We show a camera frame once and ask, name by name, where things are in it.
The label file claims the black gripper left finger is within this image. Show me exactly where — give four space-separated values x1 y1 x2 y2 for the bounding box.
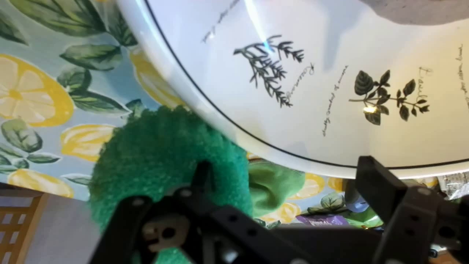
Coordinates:
168 160 222 217

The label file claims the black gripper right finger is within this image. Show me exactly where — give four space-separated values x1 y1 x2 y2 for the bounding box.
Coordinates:
354 154 442 232

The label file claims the green smiley face sponge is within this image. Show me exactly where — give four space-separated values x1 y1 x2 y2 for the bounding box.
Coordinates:
87 104 256 264

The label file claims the white bowl with leaf print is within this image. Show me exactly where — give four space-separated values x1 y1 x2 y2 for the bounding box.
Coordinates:
116 0 469 180

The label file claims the lemon print tablecloth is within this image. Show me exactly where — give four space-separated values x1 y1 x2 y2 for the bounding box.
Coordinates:
0 0 469 232

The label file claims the wooden chair with dark cushion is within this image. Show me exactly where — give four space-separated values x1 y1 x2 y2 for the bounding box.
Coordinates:
0 188 46 264

